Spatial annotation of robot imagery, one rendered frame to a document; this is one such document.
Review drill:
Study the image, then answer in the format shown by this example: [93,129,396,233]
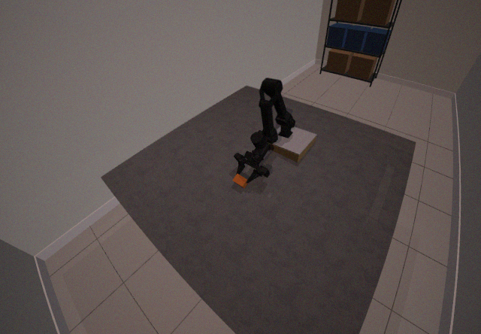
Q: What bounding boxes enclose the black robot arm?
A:
[244,77,295,165]

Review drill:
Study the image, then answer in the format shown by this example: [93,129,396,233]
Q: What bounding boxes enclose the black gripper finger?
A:
[247,169,262,184]
[237,159,245,174]

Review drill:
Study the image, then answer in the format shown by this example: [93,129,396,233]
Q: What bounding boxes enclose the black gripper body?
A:
[234,149,270,178]

